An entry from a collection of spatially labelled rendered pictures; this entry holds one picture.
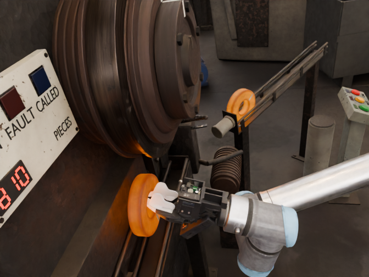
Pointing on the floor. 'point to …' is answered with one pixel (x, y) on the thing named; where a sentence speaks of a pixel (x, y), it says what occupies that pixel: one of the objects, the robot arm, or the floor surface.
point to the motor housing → (227, 185)
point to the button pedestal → (351, 136)
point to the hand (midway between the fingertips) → (144, 199)
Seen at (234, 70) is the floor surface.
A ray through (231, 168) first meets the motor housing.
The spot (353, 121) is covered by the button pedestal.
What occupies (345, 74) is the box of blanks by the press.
